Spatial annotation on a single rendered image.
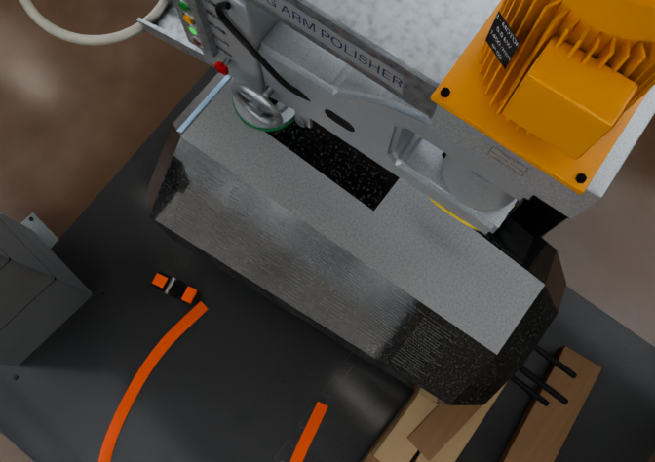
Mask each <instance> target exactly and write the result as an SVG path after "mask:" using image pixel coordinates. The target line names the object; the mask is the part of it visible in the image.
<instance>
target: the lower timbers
mask: <svg viewBox="0 0 655 462"><path fill-rule="evenodd" d="M555 358H556V359H558V360H559V361H560V362H562V363H563V364H564V365H566V366H568V367H569V368H570V369H572V370H573V371H574V372H576V373H577V376H576V377H575V378H572V377H570V376H569V375H568V374H566V373H565V372H563V371H562V370H561V369H559V368H558V367H557V366H555V365H554V364H552V363H551V364H550V366H549V368H548V370H547V371H546V373H545V375H544V377H543V379H542V380H543V381H544V382H546V383H547V384H548V385H550V386H551V387H552V388H554V389H555V390H556V391H558V392H559V393H560V394H562V395H563V396H564V397H566V398H567V399H568V403H567V404H562V403H561V402H560V401H558V400H557V399H556V398H554V397H553V396H552V395H550V394H549V393H548V392H546V391H545V390H544V389H542V388H541V387H540V386H538V388H537V390H536V392H537V393H538V394H539V395H541V396H542V397H543V398H545V399H546V400H547V401H549V402H550V403H549V405H548V406H544V405H543V404H541V403H540V402H538V401H537V400H536V399H534V398H533V397H532V399H531V401H530V403H529V405H528V407H527V409H526V411H525V412H524V414H523V416H522V418H521V420H520V423H519V424H518V426H517V428H516V430H515V432H514V433H513V435H512V437H511V438H510V440H509V442H508V444H507V446H506V448H505V450H504V451H503V453H502V455H501V457H500V459H499V461H498V462H554V461H555V459H556V457H557V456H558V454H559V451H560V449H561V447H562V445H563V443H564V441H565V439H566V437H567V435H568V433H569V431H570V429H571V427H572V425H573V424H574V422H575V420H576V418H577V416H578V414H579V412H580V410H581V408H582V406H583V404H584V402H585V400H586V398H587V397H588V395H589V393H590V392H591V390H592V388H593V386H594V384H595V382H596V380H597V377H598V375H599V373H600V371H601V367H600V366H598V365H596V364H594V363H593V362H591V361H589V360H588V359H586V358H584V357H583V356H581V355H580V354H578V353H576V352H575V351H573V350H571V349H570V348H568V347H567V346H562V347H559V349H558V351H557V353H556V355H555ZM415 393H416V391H414V392H413V393H412V394H411V396H410V397H409V398H408V400H407V401H406V402H405V404H404V405H403V407H402V408H401V409H400V411H399V412H398V413H397V414H396V416H395V417H394V418H393V420H392V421H391V422H390V424H389V425H388V426H387V428H386V429H385V430H384V431H383V433H382V434H381V435H380V437H379V438H378V439H377V441H376V442H375V443H374V445H373V446H372V447H371V448H370V450H369V451H368V452H367V454H366V455H365V457H364V458H363V459H362V461H361V462H380V461H378V460H377V459H376V458H375V457H374V456H373V455H372V452H373V451H374V449H375V448H376V447H377V445H378V444H379V443H380V441H381V440H382V438H383V437H384V436H385V434H386V433H387V432H388V430H389V429H390V427H391V426H392V425H393V423H394V422H395V421H396V419H397V418H398V416H399V415H400V414H401V412H402V411H403V410H404V408H405V406H406V405H407V404H408V402H409V401H410V400H411V398H412V397H413V395H414V394H415Z"/></svg>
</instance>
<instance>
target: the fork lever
mask: <svg viewBox="0 0 655 462"><path fill-rule="evenodd" d="M167 1H168V2H169V4H170V5H169V6H168V8H167V10H166V11H165V12H164V13H163V14H162V15H161V16H160V17H159V19H158V20H157V21H156V22H155V23H153V24H152V23H150V22H148V21H146V20H144V19H141V18H138V19H137V21H138V22H139V23H140V24H141V25H142V26H143V27H144V28H145V31H147V32H148V33H150V34H152V35H154V36H156V37H158V38H160V39H162V40H164V41H165V42H167V43H169V44H171V45H173V46H175V47H177V48H179V49H181V50H182V51H184V52H185V53H187V54H189V55H191V56H193V57H195V58H197V59H199V60H201V61H203V62H205V63H207V64H209V65H211V66H213V64H212V63H210V62H209V61H207V60H206V59H205V56H204V54H203V51H202V50H201V49H199V48H198V47H196V46H195V45H193V44H192V43H190V42H189V41H188V38H187V36H186V33H185V31H184V28H183V26H182V23H181V20H180V18H179V15H178V13H177V10H176V8H175V5H174V2H173V0H167ZM213 67H214V66H213ZM270 97H272V98H273V99H275V100H277V101H279V102H280V103H282V104H284V105H286V106H288V107H290V108H292V109H294V107H292V106H291V105H289V104H288V103H286V102H285V101H283V100H282V99H280V98H279V97H277V96H275V95H274V94H272V95H271V96H270ZM295 122H296V123H297V124H298V125H299V126H300V127H304V128H305V127H306V126H307V125H306V122H305V121H304V120H303V119H302V118H300V117H299V118H298V117H296V118H295Z"/></svg>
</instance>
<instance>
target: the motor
mask: <svg viewBox="0 0 655 462"><path fill-rule="evenodd" d="M654 85H655V0H501V1H500V2H499V4H498V5H497V6H496V8H495V9H494V11H493V12H492V13H491V15H490V16H489V17H488V19H487V20H486V22H485V23H484V24H483V26H482V27H481V29H480V30H479V31H478V33H477V34H476V36H475V37H474V38H473V40H472V41H471V42H470V44H469V45H468V47H467V48H466V49H465V51H464V52H463V53H462V55H461V56H460V57H459V59H458V60H457V62H455V63H454V65H453V66H452V67H451V69H450V70H449V72H448V73H447V74H446V76H445V77H444V78H443V80H442V81H441V83H440V84H439V86H438V87H437V88H436V90H435V91H434V92H433V94H432V96H431V101H433V102H435V103H436V104H438V105H439V106H441V107H442V108H444V109H446V110H447V111H449V112H450V113H452V114H453V115H455V116H456V117H458V118H460V119H461V120H463V121H464V122H466V123H467V124H469V125H471V126H472V127H474V128H475V129H477V130H478V131H480V132H482V133H483V134H485V135H487V136H488V137H490V138H492V139H493V140H495V141H496V142H498V143H499V144H501V145H503V146H504V147H506V148H507V149H509V150H510V151H512V152H514V153H515V154H517V155H518V156H520V157H521V158H523V159H524V160H525V161H527V162H528V163H530V164H531V165H533V166H534V167H536V168H538V169H539V170H541V171H542V172H544V173H546V174H548V175H549V176H551V177H552V178H554V179H555V180H557V181H559V182H560V183H562V184H563V185H565V186H566V187H568V188H570V189H571V190H573V191H574V192H576V193H577V194H579V195H581V194H583V193H584V192H585V191H586V189H587V187H588V186H589V184H590V183H591V181H592V180H593V178H594V176H595V175H596V173H597V171H598V170H599V168H600V166H601V165H602V163H603V162H604V160H605V159H606V157H607V155H608V154H609V152H610V151H611V149H612V148H613V146H614V144H615V143H616V141H617V140H618V138H619V137H620V135H621V133H622V132H623V130H624V129H625V128H626V127H627V125H628V123H629V122H630V120H631V119H632V117H633V116H634V114H635V112H636V110H637V109H638V107H639V106H640V104H641V103H642V101H643V99H644V98H645V96H646V95H647V93H648V92H649V90H650V89H651V88H652V87H653V86H654Z"/></svg>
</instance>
